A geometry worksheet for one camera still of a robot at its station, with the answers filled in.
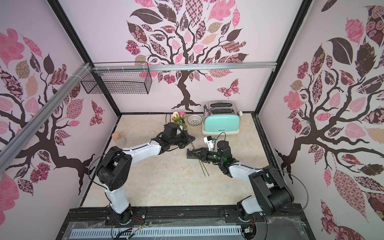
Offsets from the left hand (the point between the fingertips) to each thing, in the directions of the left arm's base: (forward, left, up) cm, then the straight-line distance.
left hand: (196, 139), depth 88 cm
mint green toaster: (+15, -16, +3) cm, 22 cm away
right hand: (-10, +2, +1) cm, 10 cm away
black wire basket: (+96, +87, -17) cm, 131 cm away
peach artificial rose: (+15, +14, +5) cm, 21 cm away
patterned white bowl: (+27, +1, -12) cm, 29 cm away
